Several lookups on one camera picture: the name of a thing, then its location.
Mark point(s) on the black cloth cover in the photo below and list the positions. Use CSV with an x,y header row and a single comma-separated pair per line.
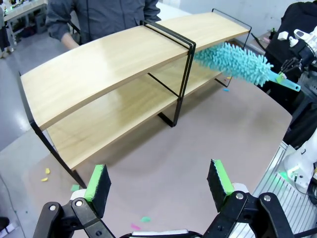
x,y
287,99

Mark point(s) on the blue paper scrap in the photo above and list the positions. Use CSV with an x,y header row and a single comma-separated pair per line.
x,y
226,90

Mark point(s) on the wooden two-tier shelf black frame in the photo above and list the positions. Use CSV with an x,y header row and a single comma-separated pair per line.
x,y
99,81

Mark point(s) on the green paper scrap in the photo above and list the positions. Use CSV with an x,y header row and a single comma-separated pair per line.
x,y
75,187

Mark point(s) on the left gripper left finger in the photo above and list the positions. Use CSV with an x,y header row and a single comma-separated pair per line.
x,y
97,191

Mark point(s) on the aluminium profile base frame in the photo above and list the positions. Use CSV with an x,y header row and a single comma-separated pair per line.
x,y
270,193

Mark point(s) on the pink paper scrap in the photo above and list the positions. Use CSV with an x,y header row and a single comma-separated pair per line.
x,y
135,226

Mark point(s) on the yellow paper scrap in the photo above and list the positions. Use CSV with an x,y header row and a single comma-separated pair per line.
x,y
44,179
47,170

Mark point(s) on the background workbench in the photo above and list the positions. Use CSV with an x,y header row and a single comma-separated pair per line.
x,y
23,15

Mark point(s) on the person torso grey jacket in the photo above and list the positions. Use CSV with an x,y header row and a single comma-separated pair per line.
x,y
109,17

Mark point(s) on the teal microfiber duster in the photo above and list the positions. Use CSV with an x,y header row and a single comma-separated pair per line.
x,y
235,62

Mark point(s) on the person left forearm grey sleeve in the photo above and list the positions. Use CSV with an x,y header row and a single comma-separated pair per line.
x,y
152,11

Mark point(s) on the person right forearm grey sleeve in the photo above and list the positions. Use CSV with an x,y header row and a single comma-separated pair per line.
x,y
55,24

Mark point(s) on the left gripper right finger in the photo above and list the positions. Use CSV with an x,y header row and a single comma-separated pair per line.
x,y
219,186

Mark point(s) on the teal paper scrap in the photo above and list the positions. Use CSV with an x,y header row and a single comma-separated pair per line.
x,y
145,219

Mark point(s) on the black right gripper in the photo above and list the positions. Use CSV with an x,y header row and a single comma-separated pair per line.
x,y
302,53

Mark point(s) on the person right hand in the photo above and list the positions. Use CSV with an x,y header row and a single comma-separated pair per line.
x,y
69,42

